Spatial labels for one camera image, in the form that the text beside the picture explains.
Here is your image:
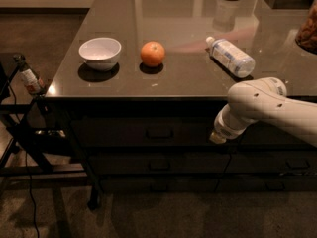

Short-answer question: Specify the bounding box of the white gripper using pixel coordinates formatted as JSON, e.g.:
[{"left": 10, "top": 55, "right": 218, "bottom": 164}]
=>
[{"left": 209, "top": 104, "right": 256, "bottom": 144}]

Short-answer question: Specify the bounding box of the dark top drawer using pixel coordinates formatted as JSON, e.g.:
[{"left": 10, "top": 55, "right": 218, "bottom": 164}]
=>
[{"left": 70, "top": 117, "right": 213, "bottom": 147}]

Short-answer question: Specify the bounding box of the dark drawer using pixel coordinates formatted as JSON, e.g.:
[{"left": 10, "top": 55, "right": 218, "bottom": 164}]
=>
[
  {"left": 70, "top": 117, "right": 213, "bottom": 147},
  {"left": 88, "top": 152, "right": 229, "bottom": 175},
  {"left": 227, "top": 151, "right": 317, "bottom": 174}
]

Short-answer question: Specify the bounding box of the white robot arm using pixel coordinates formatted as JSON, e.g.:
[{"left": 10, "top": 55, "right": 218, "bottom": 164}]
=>
[{"left": 209, "top": 77, "right": 317, "bottom": 147}]

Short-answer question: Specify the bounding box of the dark right drawer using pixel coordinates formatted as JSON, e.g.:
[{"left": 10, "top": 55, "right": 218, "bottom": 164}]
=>
[{"left": 227, "top": 151, "right": 317, "bottom": 174}]

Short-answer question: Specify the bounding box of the dark middle drawer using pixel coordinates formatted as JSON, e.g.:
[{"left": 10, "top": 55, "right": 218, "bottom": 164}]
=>
[{"left": 88, "top": 152, "right": 229, "bottom": 175}]

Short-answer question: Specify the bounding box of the clear plastic water bottle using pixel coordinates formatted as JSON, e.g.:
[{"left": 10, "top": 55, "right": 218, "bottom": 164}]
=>
[{"left": 206, "top": 37, "right": 256, "bottom": 78}]

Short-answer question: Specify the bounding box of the dark counter cabinet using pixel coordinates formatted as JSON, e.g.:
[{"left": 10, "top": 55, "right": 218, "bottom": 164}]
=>
[{"left": 44, "top": 0, "right": 317, "bottom": 210}]

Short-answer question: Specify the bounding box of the orange fruit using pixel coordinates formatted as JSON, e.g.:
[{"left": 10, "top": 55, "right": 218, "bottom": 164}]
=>
[{"left": 141, "top": 41, "right": 165, "bottom": 67}]

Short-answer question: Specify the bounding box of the white ceramic bowl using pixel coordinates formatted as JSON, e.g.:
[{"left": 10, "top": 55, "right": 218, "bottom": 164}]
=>
[{"left": 78, "top": 38, "right": 122, "bottom": 71}]

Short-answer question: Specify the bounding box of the small labelled bottle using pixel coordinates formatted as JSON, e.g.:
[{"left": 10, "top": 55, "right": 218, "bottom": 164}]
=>
[{"left": 13, "top": 54, "right": 46, "bottom": 96}]

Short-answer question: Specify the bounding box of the black side table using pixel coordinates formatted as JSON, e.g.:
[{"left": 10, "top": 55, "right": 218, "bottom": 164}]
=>
[{"left": 0, "top": 52, "right": 87, "bottom": 178}]

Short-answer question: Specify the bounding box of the metal drawer handle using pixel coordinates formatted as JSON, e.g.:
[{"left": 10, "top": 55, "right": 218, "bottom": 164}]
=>
[{"left": 146, "top": 127, "right": 173, "bottom": 139}]

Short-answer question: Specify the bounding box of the black cable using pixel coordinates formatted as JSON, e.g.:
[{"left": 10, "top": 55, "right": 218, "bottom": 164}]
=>
[{"left": 8, "top": 82, "right": 42, "bottom": 238}]

